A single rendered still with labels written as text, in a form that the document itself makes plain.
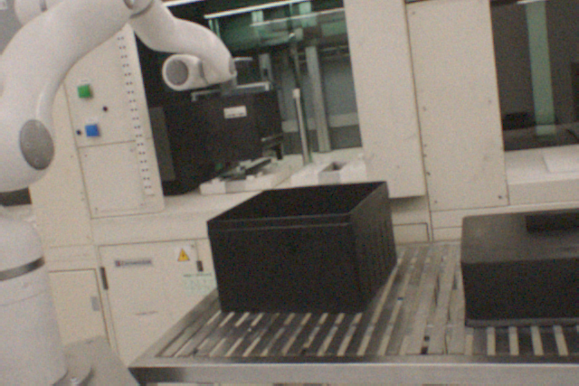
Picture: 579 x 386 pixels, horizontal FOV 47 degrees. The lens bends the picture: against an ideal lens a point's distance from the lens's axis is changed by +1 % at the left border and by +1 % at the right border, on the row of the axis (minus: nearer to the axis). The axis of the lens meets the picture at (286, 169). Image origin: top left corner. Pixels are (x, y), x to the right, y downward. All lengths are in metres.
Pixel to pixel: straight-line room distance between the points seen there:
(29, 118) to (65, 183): 0.87
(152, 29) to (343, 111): 1.09
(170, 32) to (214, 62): 0.13
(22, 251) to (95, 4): 0.44
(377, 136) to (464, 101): 0.20
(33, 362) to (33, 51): 0.47
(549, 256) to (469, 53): 0.58
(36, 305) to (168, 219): 0.72
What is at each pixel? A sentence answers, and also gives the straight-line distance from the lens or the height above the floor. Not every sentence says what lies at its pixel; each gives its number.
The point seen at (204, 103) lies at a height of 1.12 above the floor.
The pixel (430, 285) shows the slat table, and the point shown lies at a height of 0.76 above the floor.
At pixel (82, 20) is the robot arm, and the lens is 1.20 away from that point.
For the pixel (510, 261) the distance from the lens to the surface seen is 1.02.
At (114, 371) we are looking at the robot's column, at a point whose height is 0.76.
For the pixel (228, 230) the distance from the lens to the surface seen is 1.17.
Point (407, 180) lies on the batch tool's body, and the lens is 1.45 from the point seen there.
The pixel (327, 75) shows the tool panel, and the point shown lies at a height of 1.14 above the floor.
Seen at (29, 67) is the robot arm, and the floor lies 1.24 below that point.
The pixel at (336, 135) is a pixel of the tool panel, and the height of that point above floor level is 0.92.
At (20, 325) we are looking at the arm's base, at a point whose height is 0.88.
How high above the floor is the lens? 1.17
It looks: 8 degrees down
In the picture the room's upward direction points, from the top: 8 degrees counter-clockwise
